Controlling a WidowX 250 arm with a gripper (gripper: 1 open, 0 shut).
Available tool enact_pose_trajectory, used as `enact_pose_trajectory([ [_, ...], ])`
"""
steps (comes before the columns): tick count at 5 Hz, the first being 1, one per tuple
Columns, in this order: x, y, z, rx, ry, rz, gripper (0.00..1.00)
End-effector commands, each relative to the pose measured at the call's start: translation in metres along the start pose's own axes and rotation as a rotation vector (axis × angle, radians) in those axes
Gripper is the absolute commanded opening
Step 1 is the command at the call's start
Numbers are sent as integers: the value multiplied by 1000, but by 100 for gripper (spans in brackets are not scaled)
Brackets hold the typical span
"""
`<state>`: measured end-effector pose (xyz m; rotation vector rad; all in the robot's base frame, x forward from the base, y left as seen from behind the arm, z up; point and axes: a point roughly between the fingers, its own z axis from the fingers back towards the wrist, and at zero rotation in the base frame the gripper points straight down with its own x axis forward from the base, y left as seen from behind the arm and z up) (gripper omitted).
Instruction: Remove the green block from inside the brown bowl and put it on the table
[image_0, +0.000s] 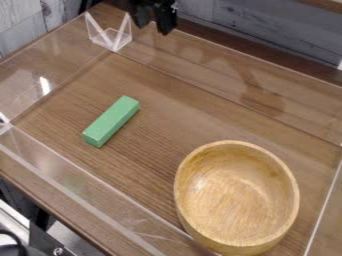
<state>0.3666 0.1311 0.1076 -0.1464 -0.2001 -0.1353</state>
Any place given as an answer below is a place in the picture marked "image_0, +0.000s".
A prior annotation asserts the green rectangular block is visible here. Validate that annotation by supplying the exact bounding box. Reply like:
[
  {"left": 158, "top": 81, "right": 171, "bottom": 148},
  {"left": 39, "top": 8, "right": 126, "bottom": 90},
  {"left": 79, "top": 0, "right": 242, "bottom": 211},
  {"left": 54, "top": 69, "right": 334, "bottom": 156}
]
[{"left": 82, "top": 96, "right": 140, "bottom": 148}]

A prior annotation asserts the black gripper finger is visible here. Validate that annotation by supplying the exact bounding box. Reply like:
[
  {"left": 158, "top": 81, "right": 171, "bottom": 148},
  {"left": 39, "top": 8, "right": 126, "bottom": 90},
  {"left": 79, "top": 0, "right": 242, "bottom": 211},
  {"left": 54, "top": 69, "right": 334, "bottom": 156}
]
[
  {"left": 154, "top": 1, "right": 178, "bottom": 35},
  {"left": 130, "top": 0, "right": 151, "bottom": 28}
]

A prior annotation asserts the brown wooden bowl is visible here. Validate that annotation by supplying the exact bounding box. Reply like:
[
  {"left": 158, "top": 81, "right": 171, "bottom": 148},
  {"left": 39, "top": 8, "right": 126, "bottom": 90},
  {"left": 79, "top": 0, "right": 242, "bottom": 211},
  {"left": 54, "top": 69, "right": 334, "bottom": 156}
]
[{"left": 174, "top": 140, "right": 301, "bottom": 256}]

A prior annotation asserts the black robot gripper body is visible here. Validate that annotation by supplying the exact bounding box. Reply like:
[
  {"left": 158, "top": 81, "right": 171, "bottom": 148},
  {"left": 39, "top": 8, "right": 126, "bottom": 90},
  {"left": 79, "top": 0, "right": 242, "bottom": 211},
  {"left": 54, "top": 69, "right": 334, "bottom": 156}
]
[{"left": 128, "top": 0, "right": 178, "bottom": 8}]

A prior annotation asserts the clear acrylic corner bracket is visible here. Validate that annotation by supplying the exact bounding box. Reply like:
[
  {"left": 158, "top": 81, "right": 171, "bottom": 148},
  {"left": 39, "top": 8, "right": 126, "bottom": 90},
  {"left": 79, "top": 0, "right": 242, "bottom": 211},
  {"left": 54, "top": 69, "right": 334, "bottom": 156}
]
[{"left": 84, "top": 12, "right": 132, "bottom": 52}]

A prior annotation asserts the black cable bottom left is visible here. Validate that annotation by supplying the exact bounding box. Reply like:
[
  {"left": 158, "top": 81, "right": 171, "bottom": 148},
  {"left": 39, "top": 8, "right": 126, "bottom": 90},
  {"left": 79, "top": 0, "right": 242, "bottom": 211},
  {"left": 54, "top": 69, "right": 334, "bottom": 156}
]
[{"left": 0, "top": 229, "right": 28, "bottom": 256}]

